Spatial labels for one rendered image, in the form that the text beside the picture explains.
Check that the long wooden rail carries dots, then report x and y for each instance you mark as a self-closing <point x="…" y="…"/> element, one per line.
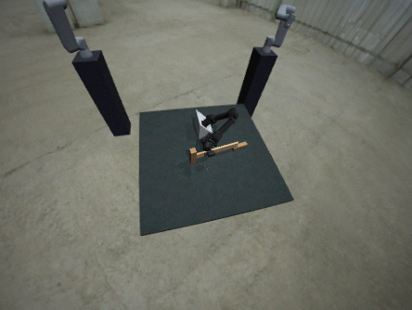
<point x="225" y="147"/>

